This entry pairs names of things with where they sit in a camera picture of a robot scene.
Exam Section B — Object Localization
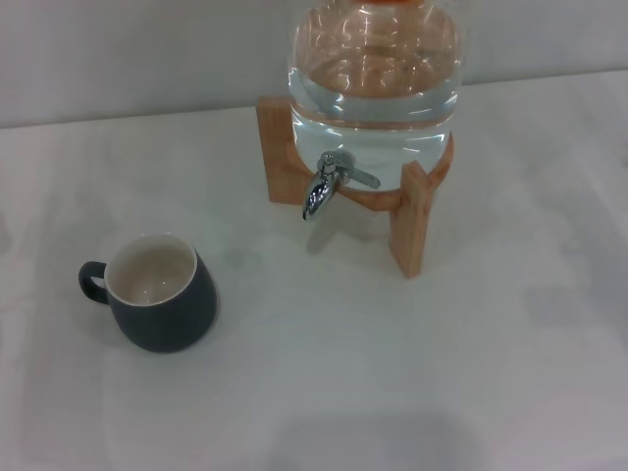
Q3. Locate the chrome faucet with lever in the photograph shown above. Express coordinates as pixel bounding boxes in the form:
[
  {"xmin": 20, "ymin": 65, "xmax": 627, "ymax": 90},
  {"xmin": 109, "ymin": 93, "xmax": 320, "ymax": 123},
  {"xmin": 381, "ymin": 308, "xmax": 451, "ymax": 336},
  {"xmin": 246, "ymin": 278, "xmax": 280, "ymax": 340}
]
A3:
[{"xmin": 300, "ymin": 151, "xmax": 382, "ymax": 222}]

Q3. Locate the black cup with white inside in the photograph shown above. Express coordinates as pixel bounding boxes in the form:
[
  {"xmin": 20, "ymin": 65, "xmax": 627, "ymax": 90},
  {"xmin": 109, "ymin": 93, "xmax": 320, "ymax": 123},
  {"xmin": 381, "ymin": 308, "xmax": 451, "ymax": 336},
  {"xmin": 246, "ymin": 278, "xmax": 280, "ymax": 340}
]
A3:
[{"xmin": 78, "ymin": 233, "xmax": 219, "ymax": 354}]

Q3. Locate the wooden dispenser stand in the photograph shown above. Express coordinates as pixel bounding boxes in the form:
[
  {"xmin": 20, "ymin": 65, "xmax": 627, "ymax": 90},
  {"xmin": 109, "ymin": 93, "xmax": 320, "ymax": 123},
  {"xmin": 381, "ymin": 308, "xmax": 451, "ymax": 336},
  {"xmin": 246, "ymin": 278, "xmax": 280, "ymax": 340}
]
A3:
[{"xmin": 256, "ymin": 94, "xmax": 455, "ymax": 281}]

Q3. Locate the clear glass water dispenser jar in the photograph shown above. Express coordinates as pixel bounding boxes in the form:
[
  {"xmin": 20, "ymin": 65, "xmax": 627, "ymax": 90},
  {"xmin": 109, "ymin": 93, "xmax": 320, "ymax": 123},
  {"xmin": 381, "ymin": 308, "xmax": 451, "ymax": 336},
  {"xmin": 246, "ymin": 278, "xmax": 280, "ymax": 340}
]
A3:
[{"xmin": 288, "ymin": 0, "xmax": 467, "ymax": 192}]

